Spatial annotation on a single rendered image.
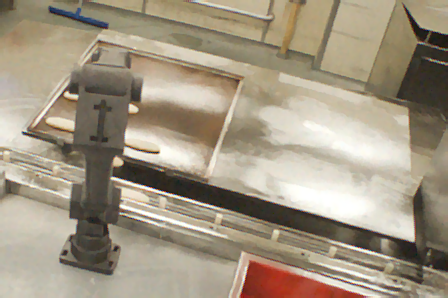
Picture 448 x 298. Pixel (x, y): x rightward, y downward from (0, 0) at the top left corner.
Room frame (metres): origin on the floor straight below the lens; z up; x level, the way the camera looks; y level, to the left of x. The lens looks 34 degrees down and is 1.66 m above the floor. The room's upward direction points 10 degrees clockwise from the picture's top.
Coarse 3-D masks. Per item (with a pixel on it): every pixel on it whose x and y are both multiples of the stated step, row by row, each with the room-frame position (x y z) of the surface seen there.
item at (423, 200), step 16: (432, 160) 1.26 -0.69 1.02; (432, 176) 1.20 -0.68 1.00; (416, 192) 1.26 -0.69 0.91; (432, 192) 1.15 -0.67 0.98; (416, 208) 1.20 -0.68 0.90; (432, 208) 1.10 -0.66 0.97; (416, 224) 1.15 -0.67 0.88; (432, 224) 1.06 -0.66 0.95; (416, 240) 1.10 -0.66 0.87; (432, 240) 1.01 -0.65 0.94; (432, 272) 0.93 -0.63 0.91; (432, 288) 0.89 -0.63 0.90
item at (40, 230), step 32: (0, 224) 0.94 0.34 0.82; (32, 224) 0.96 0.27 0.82; (64, 224) 0.98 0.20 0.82; (0, 256) 0.84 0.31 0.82; (32, 256) 0.86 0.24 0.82; (128, 256) 0.92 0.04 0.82; (160, 256) 0.94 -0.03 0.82; (192, 256) 0.95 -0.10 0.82; (0, 288) 0.75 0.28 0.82; (32, 288) 0.77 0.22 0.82; (64, 288) 0.79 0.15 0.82; (96, 288) 0.80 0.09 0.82; (128, 288) 0.82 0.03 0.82; (160, 288) 0.84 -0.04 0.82; (192, 288) 0.85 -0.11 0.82; (224, 288) 0.87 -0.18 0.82
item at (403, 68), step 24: (408, 0) 3.35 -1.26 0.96; (408, 24) 2.92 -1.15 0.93; (432, 24) 2.71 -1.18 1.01; (384, 48) 3.36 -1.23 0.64; (408, 48) 2.72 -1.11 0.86; (432, 48) 2.55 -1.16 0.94; (384, 72) 3.09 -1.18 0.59; (408, 72) 2.57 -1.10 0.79; (432, 72) 2.54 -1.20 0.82; (408, 96) 2.56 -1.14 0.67; (432, 96) 2.54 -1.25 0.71
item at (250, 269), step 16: (256, 256) 0.87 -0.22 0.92; (240, 272) 0.81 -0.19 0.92; (256, 272) 0.85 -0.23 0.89; (272, 272) 0.85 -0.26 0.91; (288, 272) 0.84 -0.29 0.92; (304, 272) 0.85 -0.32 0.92; (240, 288) 0.77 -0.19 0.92; (256, 288) 0.85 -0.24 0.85; (272, 288) 0.84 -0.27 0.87; (288, 288) 0.84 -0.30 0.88; (304, 288) 0.83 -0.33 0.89; (320, 288) 0.83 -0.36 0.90; (336, 288) 0.82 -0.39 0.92; (352, 288) 0.82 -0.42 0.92
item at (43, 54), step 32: (32, 32) 2.12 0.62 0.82; (64, 32) 2.17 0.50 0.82; (0, 64) 1.77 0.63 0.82; (32, 64) 1.81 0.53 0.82; (64, 64) 1.86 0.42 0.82; (0, 96) 1.54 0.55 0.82; (32, 96) 1.57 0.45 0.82; (384, 96) 2.13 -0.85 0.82; (0, 128) 1.35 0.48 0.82; (416, 128) 1.87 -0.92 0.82; (64, 160) 1.24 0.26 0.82; (416, 160) 1.62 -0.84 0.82; (192, 192) 1.20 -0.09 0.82; (224, 224) 1.09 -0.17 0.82; (288, 224) 1.14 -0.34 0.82; (320, 224) 1.16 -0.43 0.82; (416, 256) 1.10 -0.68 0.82
